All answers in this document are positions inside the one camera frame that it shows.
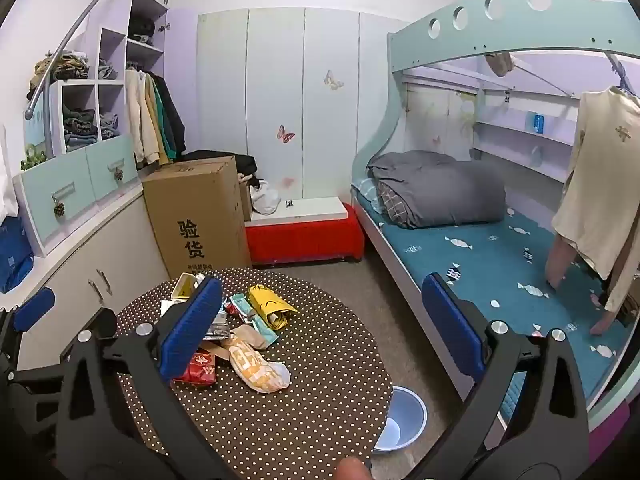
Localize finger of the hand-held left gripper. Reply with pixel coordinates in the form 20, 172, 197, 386
0, 287, 56, 361
15, 307, 118, 376

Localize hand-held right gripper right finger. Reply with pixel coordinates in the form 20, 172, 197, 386
415, 273, 591, 480

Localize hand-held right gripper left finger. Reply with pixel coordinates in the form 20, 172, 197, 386
54, 276, 226, 480

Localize silver foil wrapper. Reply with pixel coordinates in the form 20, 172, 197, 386
200, 310, 231, 343

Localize pale yellow carton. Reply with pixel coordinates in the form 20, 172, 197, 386
170, 272, 202, 304

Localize red packet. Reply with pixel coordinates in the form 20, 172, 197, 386
172, 350, 219, 387

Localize green striped packet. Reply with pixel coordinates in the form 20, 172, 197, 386
230, 294, 279, 346

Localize beige paper wrapper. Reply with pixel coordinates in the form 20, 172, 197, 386
227, 324, 271, 351

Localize yellow wrapper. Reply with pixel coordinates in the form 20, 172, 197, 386
248, 284, 296, 331

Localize blue plastic waste bin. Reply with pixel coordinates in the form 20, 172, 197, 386
372, 385, 429, 453

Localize blue bag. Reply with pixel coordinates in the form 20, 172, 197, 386
0, 215, 35, 295

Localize teal candy print mattress pad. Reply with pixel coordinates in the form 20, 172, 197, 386
350, 180, 632, 401

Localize large cardboard box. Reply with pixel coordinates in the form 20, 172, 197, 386
141, 155, 252, 281

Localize pink hanging garment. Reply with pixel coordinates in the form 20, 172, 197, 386
545, 240, 621, 336

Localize white shelf unit teal drawers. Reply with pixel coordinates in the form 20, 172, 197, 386
19, 0, 171, 257

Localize red bench with white top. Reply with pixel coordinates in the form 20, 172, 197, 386
245, 197, 365, 266

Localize grey folded quilt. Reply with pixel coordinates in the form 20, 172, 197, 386
366, 150, 507, 229

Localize round polka dot table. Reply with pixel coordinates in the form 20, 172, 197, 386
114, 267, 396, 480

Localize white plastic bag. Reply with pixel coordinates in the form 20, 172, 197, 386
249, 180, 282, 216

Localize plaid teal pillow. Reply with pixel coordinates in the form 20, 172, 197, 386
357, 177, 387, 213

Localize black clothes heap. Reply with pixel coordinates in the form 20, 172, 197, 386
182, 149, 258, 186

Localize white shelf unit with clothes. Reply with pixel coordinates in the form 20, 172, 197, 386
24, 0, 178, 121

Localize lavender bed shelf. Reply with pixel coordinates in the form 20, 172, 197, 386
472, 120, 576, 181

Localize person in cream shirt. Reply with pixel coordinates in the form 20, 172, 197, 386
550, 85, 640, 313

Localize green hanging garment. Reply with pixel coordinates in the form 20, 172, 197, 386
152, 77, 174, 162

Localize black hanging coat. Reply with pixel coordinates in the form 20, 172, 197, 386
150, 72, 187, 158

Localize olive clothes pile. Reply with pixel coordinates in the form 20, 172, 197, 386
27, 51, 91, 101

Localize white wardrobe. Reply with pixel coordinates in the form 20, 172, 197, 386
196, 7, 411, 206

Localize brown cloth bundle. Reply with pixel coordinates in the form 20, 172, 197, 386
484, 51, 516, 77

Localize black folded clothes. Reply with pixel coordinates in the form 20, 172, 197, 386
127, 16, 157, 46

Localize teal bunk bed frame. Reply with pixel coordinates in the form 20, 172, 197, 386
350, 0, 640, 431

